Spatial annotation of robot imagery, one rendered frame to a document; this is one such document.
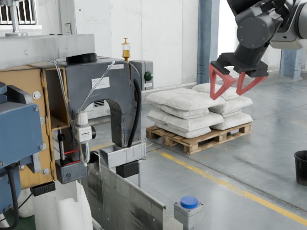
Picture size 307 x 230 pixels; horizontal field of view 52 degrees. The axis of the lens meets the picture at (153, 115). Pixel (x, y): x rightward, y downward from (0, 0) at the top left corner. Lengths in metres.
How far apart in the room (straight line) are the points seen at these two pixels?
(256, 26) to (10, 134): 0.46
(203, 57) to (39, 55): 6.24
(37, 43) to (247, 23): 0.42
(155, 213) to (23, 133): 0.89
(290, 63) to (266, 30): 8.81
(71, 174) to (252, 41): 0.60
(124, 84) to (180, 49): 5.58
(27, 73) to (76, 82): 0.13
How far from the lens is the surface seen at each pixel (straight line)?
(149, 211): 1.41
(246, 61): 0.69
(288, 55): 9.42
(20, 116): 0.58
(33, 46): 0.69
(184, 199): 1.13
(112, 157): 0.99
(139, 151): 1.04
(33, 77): 0.84
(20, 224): 2.00
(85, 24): 4.69
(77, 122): 0.85
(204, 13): 6.84
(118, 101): 0.95
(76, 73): 0.87
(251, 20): 0.60
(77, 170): 0.94
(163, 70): 6.25
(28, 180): 0.91
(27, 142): 0.60
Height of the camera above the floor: 1.43
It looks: 16 degrees down
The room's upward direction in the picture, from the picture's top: 1 degrees counter-clockwise
